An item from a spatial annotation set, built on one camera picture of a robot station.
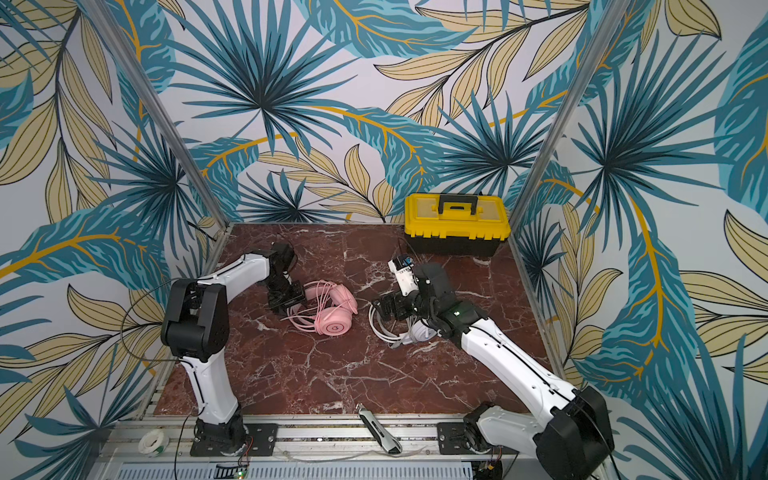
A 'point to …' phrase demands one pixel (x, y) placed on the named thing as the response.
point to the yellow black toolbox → (456, 225)
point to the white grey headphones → (418, 330)
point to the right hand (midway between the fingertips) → (384, 295)
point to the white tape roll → (153, 443)
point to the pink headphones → (327, 309)
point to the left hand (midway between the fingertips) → (300, 307)
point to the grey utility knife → (389, 443)
